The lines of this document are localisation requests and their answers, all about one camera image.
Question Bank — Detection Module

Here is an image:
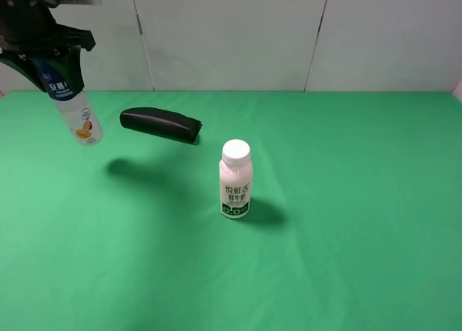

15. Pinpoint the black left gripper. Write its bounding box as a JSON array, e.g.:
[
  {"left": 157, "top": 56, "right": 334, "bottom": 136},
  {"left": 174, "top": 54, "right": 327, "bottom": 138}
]
[{"left": 1, "top": 0, "right": 95, "bottom": 93}]

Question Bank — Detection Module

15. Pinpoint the blue capped yogurt drink bottle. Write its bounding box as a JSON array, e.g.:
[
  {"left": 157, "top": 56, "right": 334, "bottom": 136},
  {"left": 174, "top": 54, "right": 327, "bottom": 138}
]
[{"left": 32, "top": 58, "right": 103, "bottom": 146}]

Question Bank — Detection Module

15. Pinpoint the black glasses case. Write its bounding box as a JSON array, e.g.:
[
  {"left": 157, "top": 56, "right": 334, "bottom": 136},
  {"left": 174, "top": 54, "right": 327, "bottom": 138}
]
[{"left": 119, "top": 107, "right": 202, "bottom": 145}]

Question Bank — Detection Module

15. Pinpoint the white milk bottle green label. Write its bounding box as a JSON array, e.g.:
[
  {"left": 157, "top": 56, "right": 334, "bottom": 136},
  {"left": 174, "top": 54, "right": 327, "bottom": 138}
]
[{"left": 219, "top": 139, "right": 253, "bottom": 219}]

